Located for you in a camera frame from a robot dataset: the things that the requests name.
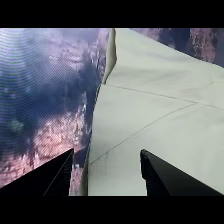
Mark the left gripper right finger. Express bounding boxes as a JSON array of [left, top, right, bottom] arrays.
[[139, 148, 224, 197]]

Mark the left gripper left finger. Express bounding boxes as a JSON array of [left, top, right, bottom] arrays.
[[0, 147, 75, 197]]

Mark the beige garment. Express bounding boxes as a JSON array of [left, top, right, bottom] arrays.
[[78, 27, 224, 197]]

